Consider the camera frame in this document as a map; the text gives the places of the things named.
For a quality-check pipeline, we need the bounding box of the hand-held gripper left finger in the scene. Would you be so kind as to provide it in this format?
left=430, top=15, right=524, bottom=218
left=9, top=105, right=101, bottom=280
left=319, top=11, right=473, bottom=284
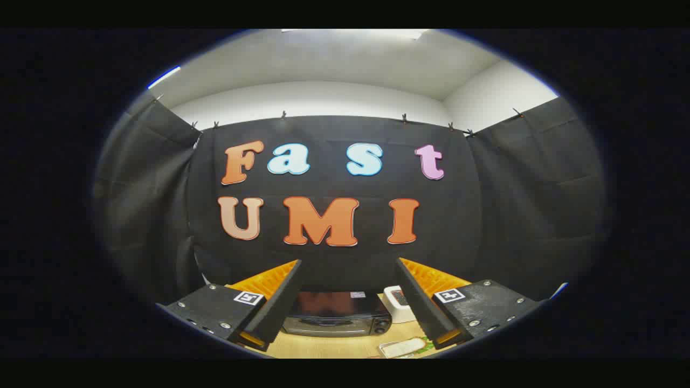
left=156, top=259, right=302, bottom=352

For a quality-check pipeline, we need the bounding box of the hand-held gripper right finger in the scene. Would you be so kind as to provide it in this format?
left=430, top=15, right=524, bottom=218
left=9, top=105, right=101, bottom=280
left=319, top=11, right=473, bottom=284
left=395, top=258, right=545, bottom=350

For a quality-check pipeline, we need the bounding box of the lettuce sandwich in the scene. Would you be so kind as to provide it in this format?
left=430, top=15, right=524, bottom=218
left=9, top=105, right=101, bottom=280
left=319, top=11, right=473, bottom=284
left=379, top=337, right=435, bottom=359

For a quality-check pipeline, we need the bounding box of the black toaster oven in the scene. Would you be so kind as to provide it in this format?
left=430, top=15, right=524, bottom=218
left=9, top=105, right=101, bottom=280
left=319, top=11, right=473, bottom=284
left=280, top=291, right=393, bottom=338

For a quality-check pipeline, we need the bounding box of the white pop-up toaster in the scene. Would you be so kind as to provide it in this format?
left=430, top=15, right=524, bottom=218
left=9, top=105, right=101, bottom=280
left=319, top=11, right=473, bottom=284
left=384, top=286, right=418, bottom=324

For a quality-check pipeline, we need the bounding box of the black backdrop cloth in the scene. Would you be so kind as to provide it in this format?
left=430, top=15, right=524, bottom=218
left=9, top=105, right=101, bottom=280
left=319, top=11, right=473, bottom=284
left=93, top=96, right=609, bottom=302

